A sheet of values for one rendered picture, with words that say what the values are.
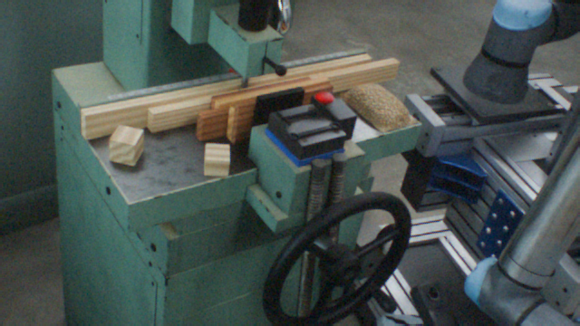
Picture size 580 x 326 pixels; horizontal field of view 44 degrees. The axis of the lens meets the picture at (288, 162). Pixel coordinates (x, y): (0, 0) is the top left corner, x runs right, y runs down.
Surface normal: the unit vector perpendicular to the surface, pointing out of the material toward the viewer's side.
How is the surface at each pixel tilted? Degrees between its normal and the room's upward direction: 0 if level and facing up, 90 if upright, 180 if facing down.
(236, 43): 90
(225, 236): 90
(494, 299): 75
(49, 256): 0
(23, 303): 0
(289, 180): 90
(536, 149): 0
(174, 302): 90
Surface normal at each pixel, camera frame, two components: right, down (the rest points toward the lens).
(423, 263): 0.14, -0.79
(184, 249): 0.54, 0.57
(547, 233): -0.42, 0.27
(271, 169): -0.83, 0.23
